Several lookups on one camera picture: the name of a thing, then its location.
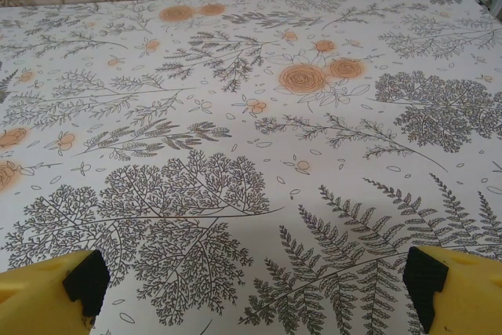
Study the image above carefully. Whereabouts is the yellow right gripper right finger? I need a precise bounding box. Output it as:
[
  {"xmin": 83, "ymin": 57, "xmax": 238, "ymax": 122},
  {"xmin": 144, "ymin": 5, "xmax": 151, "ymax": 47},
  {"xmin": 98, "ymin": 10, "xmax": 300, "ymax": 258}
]
[{"xmin": 402, "ymin": 245, "xmax": 502, "ymax": 335}]

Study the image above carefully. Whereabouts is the floral patterned tablecloth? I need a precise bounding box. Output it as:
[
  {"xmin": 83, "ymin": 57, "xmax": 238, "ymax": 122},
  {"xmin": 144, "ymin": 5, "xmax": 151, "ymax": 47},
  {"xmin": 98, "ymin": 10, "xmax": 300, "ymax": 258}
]
[{"xmin": 0, "ymin": 0, "xmax": 502, "ymax": 335}]

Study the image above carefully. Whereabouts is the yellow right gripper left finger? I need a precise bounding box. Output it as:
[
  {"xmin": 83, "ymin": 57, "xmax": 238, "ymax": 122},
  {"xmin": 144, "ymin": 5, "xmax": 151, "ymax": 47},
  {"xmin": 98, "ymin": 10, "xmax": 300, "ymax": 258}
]
[{"xmin": 0, "ymin": 249, "xmax": 110, "ymax": 335}]

